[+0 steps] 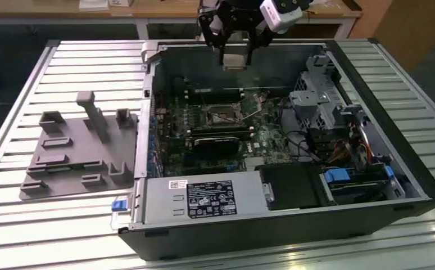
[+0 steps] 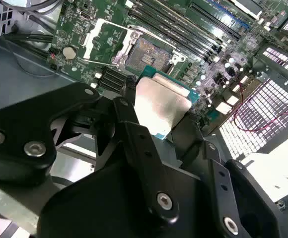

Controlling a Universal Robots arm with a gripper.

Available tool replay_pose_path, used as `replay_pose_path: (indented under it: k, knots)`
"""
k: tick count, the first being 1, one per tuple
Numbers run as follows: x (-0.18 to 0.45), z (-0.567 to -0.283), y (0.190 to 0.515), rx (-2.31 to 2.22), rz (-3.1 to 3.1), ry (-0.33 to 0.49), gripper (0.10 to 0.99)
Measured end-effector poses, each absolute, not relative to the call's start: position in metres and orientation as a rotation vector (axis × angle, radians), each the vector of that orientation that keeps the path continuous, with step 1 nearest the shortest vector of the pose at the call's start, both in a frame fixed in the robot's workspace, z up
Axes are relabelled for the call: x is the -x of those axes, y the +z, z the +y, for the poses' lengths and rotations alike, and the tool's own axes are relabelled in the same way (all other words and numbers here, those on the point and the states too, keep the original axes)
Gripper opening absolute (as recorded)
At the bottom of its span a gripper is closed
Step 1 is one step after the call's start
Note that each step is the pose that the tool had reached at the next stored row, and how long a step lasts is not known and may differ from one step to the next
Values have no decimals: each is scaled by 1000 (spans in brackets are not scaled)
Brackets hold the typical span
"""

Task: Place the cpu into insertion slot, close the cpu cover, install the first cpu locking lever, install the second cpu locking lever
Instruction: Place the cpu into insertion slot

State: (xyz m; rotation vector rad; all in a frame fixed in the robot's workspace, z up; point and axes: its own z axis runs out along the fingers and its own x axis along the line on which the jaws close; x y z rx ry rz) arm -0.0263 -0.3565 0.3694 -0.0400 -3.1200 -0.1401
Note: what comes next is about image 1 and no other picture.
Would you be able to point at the black graphics card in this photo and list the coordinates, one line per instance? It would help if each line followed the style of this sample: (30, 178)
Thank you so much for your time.
(214, 147)

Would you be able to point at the white box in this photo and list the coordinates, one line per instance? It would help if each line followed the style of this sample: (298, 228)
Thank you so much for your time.
(120, 2)
(94, 5)

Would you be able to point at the blue plastic clip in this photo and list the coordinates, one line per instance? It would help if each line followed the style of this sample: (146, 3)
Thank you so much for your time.
(388, 172)

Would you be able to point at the wooden desk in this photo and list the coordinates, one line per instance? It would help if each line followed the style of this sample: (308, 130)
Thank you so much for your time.
(34, 14)

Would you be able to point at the wooden cabinet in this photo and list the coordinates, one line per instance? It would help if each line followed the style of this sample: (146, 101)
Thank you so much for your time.
(408, 28)

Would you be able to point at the grey power supply unit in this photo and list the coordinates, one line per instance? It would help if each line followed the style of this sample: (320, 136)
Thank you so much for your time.
(158, 202)

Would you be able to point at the grey metal drive cage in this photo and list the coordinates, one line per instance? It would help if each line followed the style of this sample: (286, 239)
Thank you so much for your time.
(315, 98)

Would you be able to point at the silver CPU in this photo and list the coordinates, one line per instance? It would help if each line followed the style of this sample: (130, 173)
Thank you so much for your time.
(234, 60)

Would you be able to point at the grey plastic parts rack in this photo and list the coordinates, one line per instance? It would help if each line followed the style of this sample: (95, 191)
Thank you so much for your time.
(75, 146)

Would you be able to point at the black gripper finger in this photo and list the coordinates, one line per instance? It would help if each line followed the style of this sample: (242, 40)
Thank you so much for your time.
(262, 39)
(211, 28)

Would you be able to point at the RAM stick with white label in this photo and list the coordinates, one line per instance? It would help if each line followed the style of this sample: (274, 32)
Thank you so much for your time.
(220, 130)

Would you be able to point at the green motherboard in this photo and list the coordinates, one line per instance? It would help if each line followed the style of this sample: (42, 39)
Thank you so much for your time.
(270, 143)

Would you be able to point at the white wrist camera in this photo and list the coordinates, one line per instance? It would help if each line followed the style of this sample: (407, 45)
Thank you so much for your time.
(278, 17)

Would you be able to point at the black open PC case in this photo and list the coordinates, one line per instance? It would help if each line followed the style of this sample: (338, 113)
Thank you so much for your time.
(240, 239)

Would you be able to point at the hard disk in blue carrier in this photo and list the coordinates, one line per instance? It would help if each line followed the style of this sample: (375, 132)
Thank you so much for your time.
(335, 175)

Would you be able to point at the metal locking lever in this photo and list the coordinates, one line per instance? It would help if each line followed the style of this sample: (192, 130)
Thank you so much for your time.
(202, 99)

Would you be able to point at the silver chipset heat sink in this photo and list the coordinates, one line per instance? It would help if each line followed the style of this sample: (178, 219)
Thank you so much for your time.
(254, 163)

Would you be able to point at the blue case latch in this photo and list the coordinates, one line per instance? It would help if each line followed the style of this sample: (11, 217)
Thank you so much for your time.
(118, 205)

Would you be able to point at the black plastic shroud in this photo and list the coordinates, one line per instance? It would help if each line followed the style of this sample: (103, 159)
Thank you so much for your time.
(292, 185)

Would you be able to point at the CPU socket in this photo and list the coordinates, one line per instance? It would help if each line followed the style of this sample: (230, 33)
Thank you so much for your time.
(220, 114)

